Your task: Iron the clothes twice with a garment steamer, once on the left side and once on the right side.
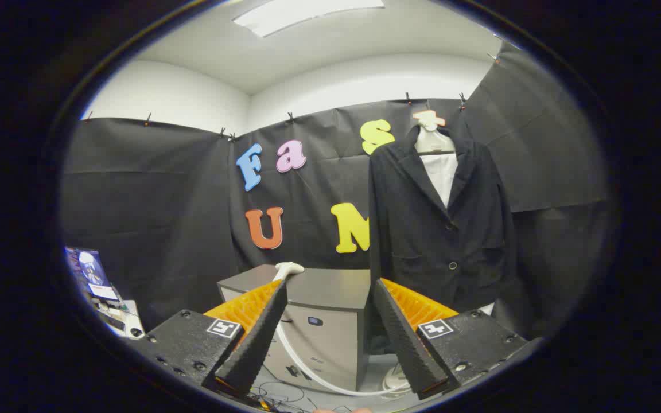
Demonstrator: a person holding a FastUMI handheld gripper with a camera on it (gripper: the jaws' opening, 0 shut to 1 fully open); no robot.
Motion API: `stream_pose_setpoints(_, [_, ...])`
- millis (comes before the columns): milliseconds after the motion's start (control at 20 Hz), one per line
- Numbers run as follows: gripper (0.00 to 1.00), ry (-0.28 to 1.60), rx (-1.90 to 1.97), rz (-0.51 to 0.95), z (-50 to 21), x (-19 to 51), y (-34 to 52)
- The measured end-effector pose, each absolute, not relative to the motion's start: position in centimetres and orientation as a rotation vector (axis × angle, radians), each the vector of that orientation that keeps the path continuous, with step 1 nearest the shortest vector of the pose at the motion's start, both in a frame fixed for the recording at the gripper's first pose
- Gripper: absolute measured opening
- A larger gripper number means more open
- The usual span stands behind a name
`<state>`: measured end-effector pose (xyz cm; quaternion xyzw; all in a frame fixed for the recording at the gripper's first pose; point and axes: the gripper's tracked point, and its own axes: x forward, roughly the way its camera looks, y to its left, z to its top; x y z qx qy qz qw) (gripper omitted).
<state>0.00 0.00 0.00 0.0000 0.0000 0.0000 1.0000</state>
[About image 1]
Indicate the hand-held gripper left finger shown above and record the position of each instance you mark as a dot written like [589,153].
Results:
[261,338]

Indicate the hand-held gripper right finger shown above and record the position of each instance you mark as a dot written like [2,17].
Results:
[402,338]

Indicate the white garment steamer base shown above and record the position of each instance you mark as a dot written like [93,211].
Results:
[395,377]

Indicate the black suit jacket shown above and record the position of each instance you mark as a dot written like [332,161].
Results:
[416,229]

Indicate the grey cabinet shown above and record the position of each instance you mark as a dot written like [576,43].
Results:
[330,287]

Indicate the pile of small desk items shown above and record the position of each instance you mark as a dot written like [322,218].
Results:
[115,318]

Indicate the black backdrop cloth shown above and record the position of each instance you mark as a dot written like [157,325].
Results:
[164,201]

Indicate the laptop screen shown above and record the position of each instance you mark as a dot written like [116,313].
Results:
[86,269]

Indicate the white plastic hanger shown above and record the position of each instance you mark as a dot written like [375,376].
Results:
[431,143]

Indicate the row of black backdrop clips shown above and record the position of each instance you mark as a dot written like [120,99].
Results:
[408,98]

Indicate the long ceiling light panel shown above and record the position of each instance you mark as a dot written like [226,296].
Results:
[307,14]

